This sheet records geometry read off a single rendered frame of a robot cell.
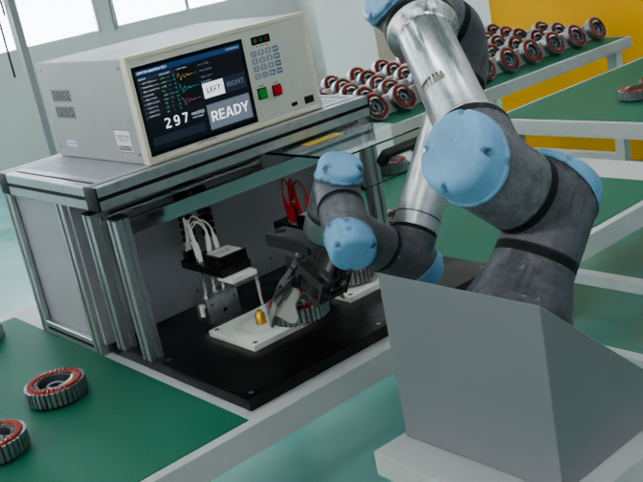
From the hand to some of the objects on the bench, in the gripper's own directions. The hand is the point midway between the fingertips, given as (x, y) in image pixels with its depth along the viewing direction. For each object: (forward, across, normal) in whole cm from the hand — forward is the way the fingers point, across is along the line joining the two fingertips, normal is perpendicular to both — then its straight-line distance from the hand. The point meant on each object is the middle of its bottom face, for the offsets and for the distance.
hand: (298, 309), depth 176 cm
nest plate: (+12, +24, +8) cm, 28 cm away
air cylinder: (+20, 0, +20) cm, 28 cm away
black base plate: (+15, +12, +8) cm, 21 cm away
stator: (+17, -53, +12) cm, 57 cm away
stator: (+22, -36, +21) cm, 47 cm away
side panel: (+35, -20, +41) cm, 57 cm away
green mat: (+26, -52, +26) cm, 64 cm away
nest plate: (+12, 0, +8) cm, 14 cm away
